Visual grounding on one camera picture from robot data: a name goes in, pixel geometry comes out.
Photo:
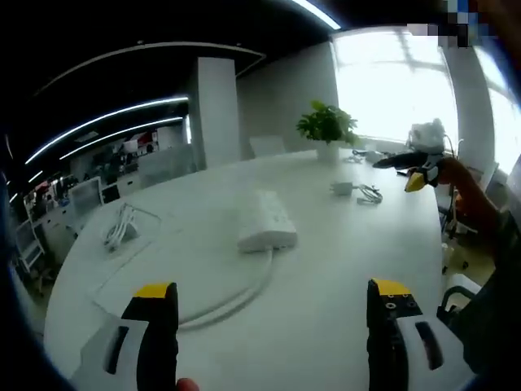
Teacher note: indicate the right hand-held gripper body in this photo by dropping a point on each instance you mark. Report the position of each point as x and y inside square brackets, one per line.
[427, 138]

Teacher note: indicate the white desk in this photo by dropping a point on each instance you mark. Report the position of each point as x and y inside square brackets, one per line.
[285, 305]

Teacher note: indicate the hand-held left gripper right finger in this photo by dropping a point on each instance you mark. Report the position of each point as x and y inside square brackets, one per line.
[386, 350]

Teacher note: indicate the white office cabinets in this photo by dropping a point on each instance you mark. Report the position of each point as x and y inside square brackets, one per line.
[106, 189]

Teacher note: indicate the short ceiling light strip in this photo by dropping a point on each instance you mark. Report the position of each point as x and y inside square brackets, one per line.
[122, 132]

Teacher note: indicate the wide ceiling light strip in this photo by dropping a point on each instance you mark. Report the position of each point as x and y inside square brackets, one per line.
[321, 14]

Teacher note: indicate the green potted plant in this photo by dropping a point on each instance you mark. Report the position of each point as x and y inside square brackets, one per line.
[325, 124]

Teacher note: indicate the white power strip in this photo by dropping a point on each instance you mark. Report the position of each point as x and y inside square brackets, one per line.
[266, 222]

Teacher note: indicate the white mesh chair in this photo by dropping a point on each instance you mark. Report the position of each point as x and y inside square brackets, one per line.
[30, 244]

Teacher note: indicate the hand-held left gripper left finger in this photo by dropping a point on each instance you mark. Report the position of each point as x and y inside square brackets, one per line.
[156, 346]

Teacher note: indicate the person's dark clothing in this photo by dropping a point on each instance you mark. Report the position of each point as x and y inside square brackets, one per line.
[500, 293]

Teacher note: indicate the person's left hand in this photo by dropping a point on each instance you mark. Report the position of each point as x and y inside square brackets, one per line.
[187, 385]

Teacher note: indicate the office chair armrest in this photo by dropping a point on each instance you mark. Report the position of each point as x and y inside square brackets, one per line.
[454, 299]

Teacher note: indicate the long ceiling light strip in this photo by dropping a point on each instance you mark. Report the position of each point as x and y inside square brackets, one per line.
[102, 116]

